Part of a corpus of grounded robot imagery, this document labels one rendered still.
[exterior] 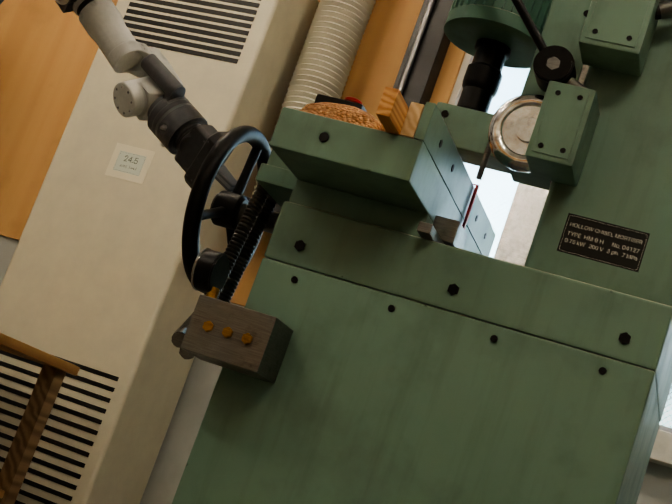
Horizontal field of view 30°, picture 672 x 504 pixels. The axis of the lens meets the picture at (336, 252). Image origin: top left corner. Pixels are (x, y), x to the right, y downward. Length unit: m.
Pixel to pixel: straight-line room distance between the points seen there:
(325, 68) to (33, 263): 0.99
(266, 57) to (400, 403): 2.01
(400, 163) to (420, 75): 1.92
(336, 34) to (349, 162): 1.95
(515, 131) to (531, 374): 0.39
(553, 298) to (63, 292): 2.06
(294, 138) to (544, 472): 0.56
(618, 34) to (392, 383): 0.60
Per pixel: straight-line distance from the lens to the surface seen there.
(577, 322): 1.71
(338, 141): 1.71
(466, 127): 2.01
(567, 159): 1.80
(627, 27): 1.88
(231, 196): 2.09
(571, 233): 1.86
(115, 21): 2.40
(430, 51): 3.62
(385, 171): 1.68
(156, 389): 3.49
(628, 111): 1.92
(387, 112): 1.64
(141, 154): 3.57
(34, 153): 4.14
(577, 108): 1.82
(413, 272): 1.76
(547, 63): 1.90
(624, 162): 1.89
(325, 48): 3.61
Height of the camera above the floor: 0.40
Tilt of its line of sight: 11 degrees up
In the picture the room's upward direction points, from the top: 20 degrees clockwise
